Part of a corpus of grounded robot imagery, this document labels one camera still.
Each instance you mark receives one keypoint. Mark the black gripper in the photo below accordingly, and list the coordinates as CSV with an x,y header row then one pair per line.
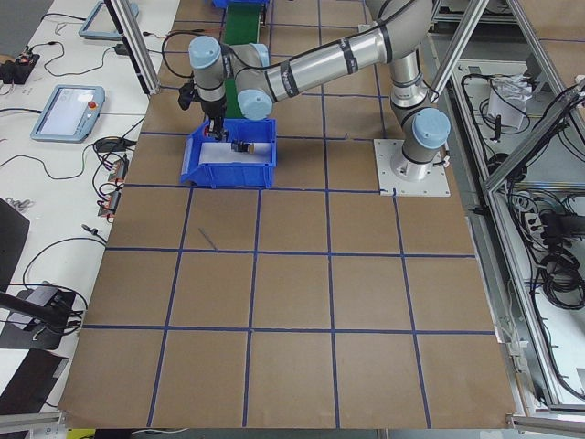
x,y
213,109

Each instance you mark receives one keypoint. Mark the yellow push button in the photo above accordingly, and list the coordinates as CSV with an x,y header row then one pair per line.
x,y
242,147

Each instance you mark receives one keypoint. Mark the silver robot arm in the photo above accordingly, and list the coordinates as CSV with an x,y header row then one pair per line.
x,y
393,38

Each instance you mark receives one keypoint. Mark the white foam bin liner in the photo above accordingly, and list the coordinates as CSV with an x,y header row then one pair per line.
x,y
219,153

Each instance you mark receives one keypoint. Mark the blue source bin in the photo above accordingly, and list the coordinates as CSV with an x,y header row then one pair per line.
x,y
231,174

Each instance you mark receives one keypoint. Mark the green conveyor belt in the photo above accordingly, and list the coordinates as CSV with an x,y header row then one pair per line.
x,y
242,26

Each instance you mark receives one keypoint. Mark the blue destination bin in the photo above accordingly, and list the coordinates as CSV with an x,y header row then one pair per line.
x,y
224,3

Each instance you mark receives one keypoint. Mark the near teach pendant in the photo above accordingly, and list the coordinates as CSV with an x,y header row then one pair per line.
x,y
70,114

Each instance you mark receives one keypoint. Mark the teach pendant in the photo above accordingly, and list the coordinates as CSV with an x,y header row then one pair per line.
x,y
70,114
99,25

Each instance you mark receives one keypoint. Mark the far teach pendant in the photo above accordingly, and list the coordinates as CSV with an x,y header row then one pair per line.
x,y
99,25

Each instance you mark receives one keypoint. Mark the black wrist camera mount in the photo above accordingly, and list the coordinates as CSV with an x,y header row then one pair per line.
x,y
186,95

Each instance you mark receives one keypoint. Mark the aluminium frame post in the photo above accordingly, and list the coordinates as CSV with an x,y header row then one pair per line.
x,y
132,38

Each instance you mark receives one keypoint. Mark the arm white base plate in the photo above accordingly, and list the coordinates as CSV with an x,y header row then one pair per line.
x,y
399,177

